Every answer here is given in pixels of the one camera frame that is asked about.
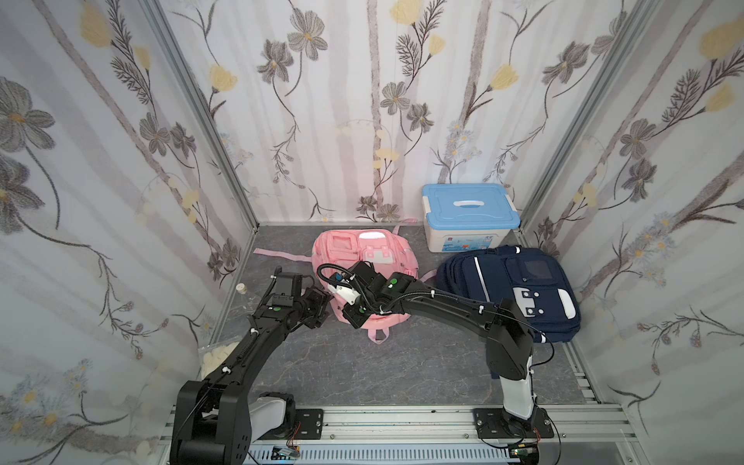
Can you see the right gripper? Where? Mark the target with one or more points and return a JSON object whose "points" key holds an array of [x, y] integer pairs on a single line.
{"points": [[356, 311]]}

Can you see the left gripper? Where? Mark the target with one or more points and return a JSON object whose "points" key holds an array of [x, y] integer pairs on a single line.
{"points": [[321, 297]]}

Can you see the pink backpack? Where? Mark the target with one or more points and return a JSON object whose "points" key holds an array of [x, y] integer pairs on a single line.
{"points": [[386, 250]]}

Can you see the small circuit board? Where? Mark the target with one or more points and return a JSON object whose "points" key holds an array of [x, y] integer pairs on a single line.
{"points": [[285, 453]]}

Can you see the navy blue backpack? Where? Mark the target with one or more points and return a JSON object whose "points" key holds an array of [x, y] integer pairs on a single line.
{"points": [[532, 279]]}

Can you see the white slotted cable duct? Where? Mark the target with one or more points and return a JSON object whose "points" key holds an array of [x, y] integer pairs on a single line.
{"points": [[383, 454]]}

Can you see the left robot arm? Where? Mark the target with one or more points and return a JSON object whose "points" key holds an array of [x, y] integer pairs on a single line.
{"points": [[212, 424]]}

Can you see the bag of white pieces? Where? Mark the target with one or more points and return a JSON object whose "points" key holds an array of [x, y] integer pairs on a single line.
{"points": [[214, 357]]}

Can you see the white box with blue lid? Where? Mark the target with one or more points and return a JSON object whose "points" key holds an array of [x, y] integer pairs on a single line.
{"points": [[467, 217]]}

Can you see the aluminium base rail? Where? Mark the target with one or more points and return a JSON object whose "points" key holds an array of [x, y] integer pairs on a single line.
{"points": [[565, 434]]}

